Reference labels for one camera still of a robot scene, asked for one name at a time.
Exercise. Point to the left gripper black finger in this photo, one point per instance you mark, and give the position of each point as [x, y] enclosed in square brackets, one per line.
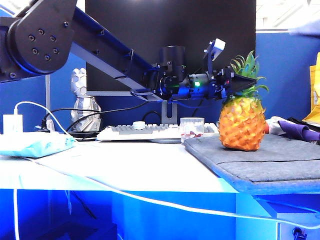
[241, 82]

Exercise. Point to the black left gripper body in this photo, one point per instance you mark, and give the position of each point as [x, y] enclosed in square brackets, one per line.
[221, 83]

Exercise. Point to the plastic pineapple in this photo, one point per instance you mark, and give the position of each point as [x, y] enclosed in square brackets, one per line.
[241, 127]

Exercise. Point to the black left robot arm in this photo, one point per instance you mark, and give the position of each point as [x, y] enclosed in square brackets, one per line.
[40, 42]

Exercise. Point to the purple and white cloth bag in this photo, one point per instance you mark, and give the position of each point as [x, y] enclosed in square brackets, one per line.
[295, 130]

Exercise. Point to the yellow paper bag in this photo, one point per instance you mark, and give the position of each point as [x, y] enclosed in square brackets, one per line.
[313, 105]

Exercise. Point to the gray monitor stand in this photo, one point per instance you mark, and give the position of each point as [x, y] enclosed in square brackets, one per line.
[169, 112]

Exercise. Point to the grey felt mat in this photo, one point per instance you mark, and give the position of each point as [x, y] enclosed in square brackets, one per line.
[262, 165]

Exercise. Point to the black computer monitor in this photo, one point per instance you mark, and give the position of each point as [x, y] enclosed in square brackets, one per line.
[150, 30]

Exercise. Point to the white round knob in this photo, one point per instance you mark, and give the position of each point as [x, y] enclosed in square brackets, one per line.
[139, 125]

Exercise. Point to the white and gray keyboard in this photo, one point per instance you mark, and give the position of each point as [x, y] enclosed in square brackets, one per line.
[120, 133]

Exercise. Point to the silver geometric figurine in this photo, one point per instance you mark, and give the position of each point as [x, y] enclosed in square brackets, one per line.
[85, 110]

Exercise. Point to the white power strip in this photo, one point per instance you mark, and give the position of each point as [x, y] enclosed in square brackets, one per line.
[48, 126]

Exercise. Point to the teal tissue packet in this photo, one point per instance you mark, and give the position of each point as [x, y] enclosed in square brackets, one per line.
[35, 145]

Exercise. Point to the white power adapter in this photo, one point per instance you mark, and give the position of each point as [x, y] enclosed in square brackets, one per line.
[12, 123]

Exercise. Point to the white wrist camera with mount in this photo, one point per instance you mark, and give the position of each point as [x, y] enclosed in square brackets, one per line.
[218, 47]

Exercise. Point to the gray partition post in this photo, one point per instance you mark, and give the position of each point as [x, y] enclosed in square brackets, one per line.
[47, 100]

